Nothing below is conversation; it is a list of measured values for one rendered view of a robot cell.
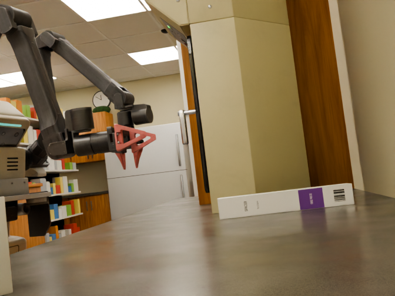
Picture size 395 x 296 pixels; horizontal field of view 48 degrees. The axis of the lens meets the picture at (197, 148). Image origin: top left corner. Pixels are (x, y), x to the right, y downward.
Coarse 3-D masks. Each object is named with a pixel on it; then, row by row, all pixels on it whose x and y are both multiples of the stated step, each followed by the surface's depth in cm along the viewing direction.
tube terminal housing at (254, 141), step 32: (192, 0) 110; (224, 0) 108; (256, 0) 113; (192, 32) 109; (224, 32) 108; (256, 32) 112; (288, 32) 119; (224, 64) 108; (256, 64) 110; (288, 64) 117; (224, 96) 107; (256, 96) 109; (288, 96) 116; (224, 128) 107; (256, 128) 108; (288, 128) 114; (224, 160) 107; (256, 160) 107; (288, 160) 113; (224, 192) 106; (256, 192) 105
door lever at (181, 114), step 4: (180, 112) 114; (184, 112) 114; (188, 112) 113; (192, 112) 113; (180, 116) 113; (184, 116) 113; (180, 120) 113; (184, 120) 113; (180, 124) 113; (184, 124) 113; (180, 128) 114; (184, 128) 113; (184, 132) 113; (184, 136) 113; (184, 140) 113; (188, 140) 114; (184, 144) 113
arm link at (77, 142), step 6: (72, 132) 116; (78, 132) 116; (72, 138) 116; (78, 138) 116; (84, 138) 115; (90, 138) 115; (78, 144) 115; (84, 144) 115; (90, 144) 115; (78, 150) 116; (84, 150) 115; (90, 150) 115
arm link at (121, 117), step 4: (120, 112) 157; (124, 112) 157; (128, 112) 157; (120, 116) 157; (124, 116) 156; (128, 116) 157; (120, 120) 157; (124, 120) 156; (128, 120) 157; (132, 120) 157; (120, 124) 157; (124, 124) 156; (128, 124) 157; (132, 124) 158
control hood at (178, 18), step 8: (144, 0) 113; (152, 0) 111; (160, 0) 111; (168, 0) 111; (176, 0) 110; (184, 0) 110; (152, 8) 116; (160, 8) 111; (168, 8) 111; (176, 8) 110; (184, 8) 110; (160, 16) 119; (168, 16) 111; (176, 16) 110; (184, 16) 110; (176, 24) 112; (184, 24) 110; (168, 32) 140; (184, 32) 116
